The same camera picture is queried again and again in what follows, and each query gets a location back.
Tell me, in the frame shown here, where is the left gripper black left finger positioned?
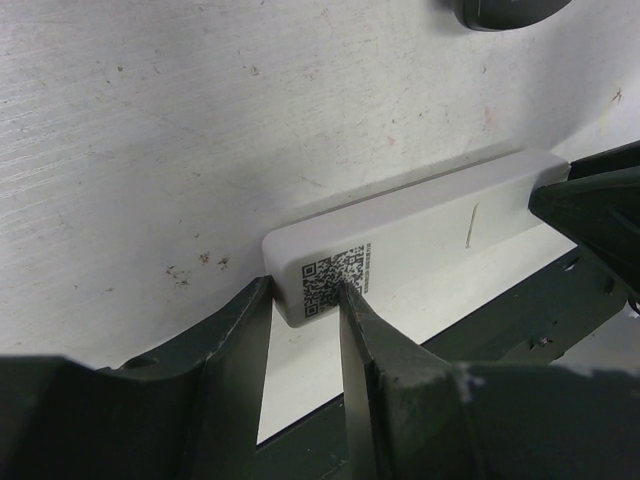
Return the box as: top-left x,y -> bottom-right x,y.
1,277 -> 272,479

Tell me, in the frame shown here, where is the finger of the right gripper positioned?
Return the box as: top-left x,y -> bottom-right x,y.
528,141 -> 639,300

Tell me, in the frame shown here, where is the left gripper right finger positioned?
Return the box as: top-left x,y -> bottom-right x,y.
338,284 -> 639,479

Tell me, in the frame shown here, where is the white remote control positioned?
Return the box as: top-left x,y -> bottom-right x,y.
262,149 -> 570,328

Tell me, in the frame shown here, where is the black remote with buttons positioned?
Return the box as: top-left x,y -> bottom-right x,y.
452,0 -> 571,31

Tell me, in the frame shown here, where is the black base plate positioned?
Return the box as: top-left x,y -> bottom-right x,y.
257,250 -> 639,479

